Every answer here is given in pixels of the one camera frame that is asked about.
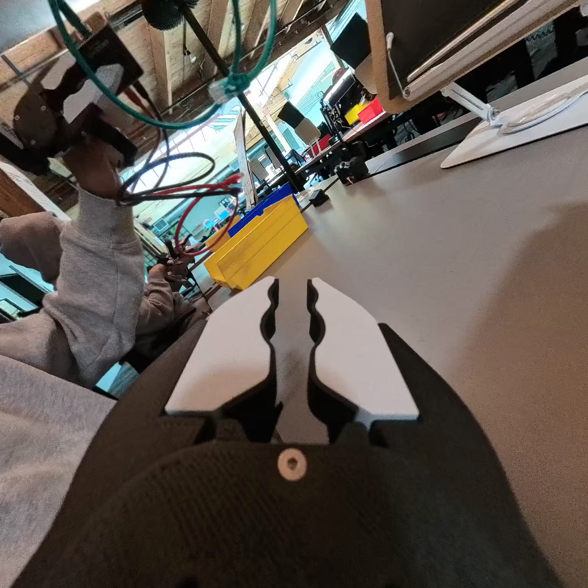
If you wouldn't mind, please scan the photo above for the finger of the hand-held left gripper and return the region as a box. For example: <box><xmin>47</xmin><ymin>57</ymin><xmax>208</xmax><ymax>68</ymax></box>
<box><xmin>39</xmin><ymin>57</ymin><xmax>79</xmax><ymax>92</ymax></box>
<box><xmin>61</xmin><ymin>63</ymin><xmax>125</xmax><ymax>124</ymax></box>

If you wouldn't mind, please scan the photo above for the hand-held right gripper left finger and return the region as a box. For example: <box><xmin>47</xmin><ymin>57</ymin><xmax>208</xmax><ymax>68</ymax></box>
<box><xmin>164</xmin><ymin>277</ymin><xmax>283</xmax><ymax>443</ymax></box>

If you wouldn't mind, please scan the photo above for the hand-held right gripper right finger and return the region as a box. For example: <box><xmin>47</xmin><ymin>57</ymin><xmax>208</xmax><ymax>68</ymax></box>
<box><xmin>307</xmin><ymin>277</ymin><xmax>420</xmax><ymax>444</ymax></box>

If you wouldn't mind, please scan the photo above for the black network splitter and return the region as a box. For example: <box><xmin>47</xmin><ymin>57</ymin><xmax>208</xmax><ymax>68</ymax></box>
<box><xmin>73</xmin><ymin>24</ymin><xmax>144</xmax><ymax>95</ymax></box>

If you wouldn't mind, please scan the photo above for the black ethernet cable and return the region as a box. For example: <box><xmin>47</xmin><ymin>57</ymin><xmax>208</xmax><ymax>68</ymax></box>
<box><xmin>117</xmin><ymin>83</ymin><xmax>217</xmax><ymax>207</ymax></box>

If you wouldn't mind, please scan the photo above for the green ethernet cable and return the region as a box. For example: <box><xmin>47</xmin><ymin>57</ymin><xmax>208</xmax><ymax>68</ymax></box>
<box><xmin>48</xmin><ymin>0</ymin><xmax>281</xmax><ymax>129</ymax></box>

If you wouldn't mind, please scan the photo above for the red ethernet cable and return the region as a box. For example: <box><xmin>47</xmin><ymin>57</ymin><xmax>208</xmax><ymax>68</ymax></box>
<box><xmin>117</xmin><ymin>89</ymin><xmax>244</xmax><ymax>255</ymax></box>

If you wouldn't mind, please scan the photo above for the person's left forearm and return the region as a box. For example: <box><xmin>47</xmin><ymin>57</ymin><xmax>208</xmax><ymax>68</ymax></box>
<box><xmin>39</xmin><ymin>186</ymin><xmax>147</xmax><ymax>389</ymax></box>

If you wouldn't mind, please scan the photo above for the grey desk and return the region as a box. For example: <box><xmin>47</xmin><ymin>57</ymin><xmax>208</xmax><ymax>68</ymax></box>
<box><xmin>202</xmin><ymin>55</ymin><xmax>588</xmax><ymax>588</ymax></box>

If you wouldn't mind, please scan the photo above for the person's left hand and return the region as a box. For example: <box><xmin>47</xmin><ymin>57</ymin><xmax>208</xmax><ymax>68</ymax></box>
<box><xmin>62</xmin><ymin>135</ymin><xmax>124</xmax><ymax>199</ymax></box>

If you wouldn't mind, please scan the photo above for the yellow plastic bin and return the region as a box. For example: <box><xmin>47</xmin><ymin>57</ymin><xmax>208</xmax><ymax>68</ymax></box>
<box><xmin>203</xmin><ymin>195</ymin><xmax>309</xmax><ymax>291</ymax></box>

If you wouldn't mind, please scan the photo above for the blue plastic bin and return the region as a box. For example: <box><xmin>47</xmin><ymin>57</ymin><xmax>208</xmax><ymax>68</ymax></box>
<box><xmin>227</xmin><ymin>183</ymin><xmax>300</xmax><ymax>239</ymax></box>

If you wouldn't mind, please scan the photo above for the black pole lamp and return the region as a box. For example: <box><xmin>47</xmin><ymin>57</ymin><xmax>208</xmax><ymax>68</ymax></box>
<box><xmin>140</xmin><ymin>0</ymin><xmax>306</xmax><ymax>193</ymax></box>

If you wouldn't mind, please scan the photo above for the person's grey sweatshirt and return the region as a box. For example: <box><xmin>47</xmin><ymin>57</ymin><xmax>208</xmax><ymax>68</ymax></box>
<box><xmin>0</xmin><ymin>211</ymin><xmax>121</xmax><ymax>588</ymax></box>

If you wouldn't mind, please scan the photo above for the black device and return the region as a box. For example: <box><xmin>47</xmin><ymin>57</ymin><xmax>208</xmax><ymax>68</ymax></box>
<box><xmin>333</xmin><ymin>140</ymin><xmax>369</xmax><ymax>185</ymax></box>

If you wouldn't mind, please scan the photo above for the wooden board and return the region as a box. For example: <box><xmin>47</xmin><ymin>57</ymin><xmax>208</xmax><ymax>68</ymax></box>
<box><xmin>364</xmin><ymin>0</ymin><xmax>588</xmax><ymax>115</ymax></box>

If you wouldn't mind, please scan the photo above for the black panel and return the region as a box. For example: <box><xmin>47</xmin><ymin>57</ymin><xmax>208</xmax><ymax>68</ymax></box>
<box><xmin>379</xmin><ymin>0</ymin><xmax>570</xmax><ymax>86</ymax></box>

